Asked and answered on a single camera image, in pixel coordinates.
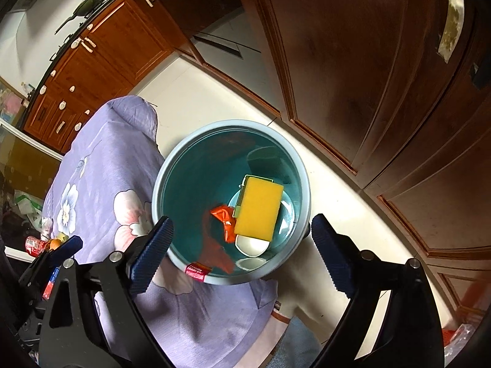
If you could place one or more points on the orange with stem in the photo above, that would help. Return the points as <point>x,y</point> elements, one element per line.
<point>55,243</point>

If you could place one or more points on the teal round trash bin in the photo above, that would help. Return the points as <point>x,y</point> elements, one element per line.
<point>184,184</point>

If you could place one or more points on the sliding glass door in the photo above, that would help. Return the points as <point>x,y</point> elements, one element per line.
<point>23,142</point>

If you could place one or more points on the pale door sticker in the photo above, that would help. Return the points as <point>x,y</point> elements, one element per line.
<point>452,19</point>

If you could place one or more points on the white green plastic bag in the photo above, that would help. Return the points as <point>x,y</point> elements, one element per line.
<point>27,207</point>

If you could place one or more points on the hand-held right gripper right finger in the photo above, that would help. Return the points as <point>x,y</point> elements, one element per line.
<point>333,253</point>

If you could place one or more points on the red snack wrapper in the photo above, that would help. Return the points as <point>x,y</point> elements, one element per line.
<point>224,218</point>

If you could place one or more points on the dark wooden door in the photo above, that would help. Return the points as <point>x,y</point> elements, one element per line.
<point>345,46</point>

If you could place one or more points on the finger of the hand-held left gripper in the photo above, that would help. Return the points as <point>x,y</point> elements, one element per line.
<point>71,245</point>

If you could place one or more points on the blue towel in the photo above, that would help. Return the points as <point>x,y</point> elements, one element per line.
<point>297,345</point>

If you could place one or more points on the dark frying pan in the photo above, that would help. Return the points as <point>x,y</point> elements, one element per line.
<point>90,2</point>

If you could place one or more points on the red drink can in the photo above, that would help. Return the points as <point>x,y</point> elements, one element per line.
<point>34,246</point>

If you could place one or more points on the clear plastic packaging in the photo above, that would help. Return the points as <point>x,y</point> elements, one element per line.
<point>460,335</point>

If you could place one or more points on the wooden kitchen cabinet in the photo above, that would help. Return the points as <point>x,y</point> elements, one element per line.
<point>107,53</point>

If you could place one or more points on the purple floral blanket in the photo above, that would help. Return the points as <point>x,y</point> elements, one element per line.
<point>99,153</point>

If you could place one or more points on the yellow sponge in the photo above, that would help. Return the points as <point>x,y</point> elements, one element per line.
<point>259,207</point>

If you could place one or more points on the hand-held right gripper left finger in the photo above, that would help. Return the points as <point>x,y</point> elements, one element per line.
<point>153,253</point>

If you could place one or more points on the white cup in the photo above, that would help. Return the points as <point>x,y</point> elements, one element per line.
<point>249,245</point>

